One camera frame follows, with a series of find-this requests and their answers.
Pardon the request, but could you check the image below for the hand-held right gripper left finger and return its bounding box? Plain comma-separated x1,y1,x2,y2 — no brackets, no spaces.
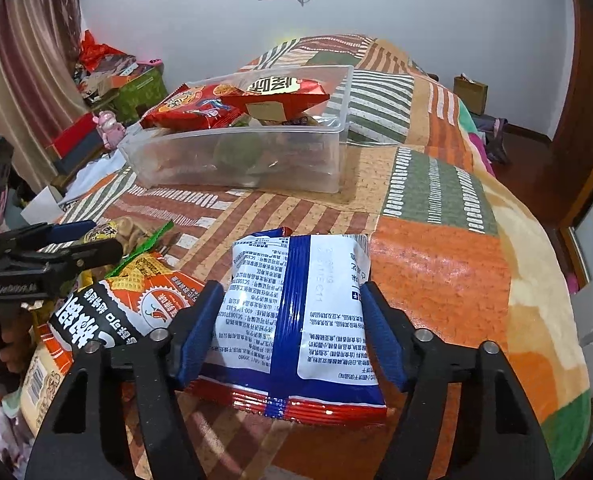
24,280,226,480

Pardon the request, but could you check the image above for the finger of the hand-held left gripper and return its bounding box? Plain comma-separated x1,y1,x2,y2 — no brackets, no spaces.
16,237,124,273
0,220,97,251

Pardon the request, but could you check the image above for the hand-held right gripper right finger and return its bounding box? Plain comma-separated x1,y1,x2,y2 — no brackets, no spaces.
359,281,557,480

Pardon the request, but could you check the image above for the yellow label brown snack packet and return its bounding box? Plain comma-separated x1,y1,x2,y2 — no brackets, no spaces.
84,216,158,257

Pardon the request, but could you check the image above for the blue white snack packet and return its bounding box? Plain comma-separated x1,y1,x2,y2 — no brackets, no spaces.
186,227,395,428

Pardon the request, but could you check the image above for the red noodle snack packet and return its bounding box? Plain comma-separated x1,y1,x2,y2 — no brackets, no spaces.
140,82,247,131

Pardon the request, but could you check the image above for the clear plastic container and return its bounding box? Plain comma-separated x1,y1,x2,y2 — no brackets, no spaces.
119,65,355,194

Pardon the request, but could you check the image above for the red packet with black label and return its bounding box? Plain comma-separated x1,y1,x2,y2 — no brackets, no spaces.
216,76,330,122

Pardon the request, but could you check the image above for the person's left hand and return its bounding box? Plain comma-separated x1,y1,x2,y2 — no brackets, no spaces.
0,317,33,363

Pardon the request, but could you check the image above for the white notebook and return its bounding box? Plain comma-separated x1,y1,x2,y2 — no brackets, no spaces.
21,187,66,224

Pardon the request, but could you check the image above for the yellow green snack packet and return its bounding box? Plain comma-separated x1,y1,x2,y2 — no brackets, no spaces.
104,220,177,283

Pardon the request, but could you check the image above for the white folded cloth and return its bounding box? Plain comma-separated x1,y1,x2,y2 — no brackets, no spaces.
56,152,127,207

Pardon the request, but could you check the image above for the black orange chip packet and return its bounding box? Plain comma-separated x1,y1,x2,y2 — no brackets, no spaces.
46,270,212,361

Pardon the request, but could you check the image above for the dark grey box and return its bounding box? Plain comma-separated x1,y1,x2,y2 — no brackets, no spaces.
54,147,108,177

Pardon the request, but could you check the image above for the red box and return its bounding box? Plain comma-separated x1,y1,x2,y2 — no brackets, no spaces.
46,112,102,159

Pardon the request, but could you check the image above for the pink toy rabbit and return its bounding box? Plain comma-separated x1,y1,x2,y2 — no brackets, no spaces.
92,110,126,151

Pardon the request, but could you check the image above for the striped brown curtain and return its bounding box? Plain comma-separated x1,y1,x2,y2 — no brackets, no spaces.
0,0,84,196

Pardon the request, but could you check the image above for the beige cracker packet with barcode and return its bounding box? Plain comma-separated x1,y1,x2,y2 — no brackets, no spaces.
19,340,77,436

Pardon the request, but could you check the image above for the pile of household clutter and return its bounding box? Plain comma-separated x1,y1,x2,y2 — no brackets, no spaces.
74,55,142,107

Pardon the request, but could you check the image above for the green storage box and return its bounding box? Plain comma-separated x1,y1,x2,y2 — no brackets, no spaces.
111,66,170,123

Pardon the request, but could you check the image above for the red plastic bag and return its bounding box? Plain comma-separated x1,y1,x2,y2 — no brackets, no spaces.
79,30,127,73

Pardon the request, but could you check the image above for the clothes heap on floor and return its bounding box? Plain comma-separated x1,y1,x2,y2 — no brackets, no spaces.
469,115,511,162

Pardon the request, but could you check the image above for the brown paper bag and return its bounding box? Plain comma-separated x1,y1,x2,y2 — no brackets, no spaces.
453,75,489,116

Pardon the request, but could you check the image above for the wooden wardrobe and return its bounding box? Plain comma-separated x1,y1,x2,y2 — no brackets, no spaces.
551,0,593,241

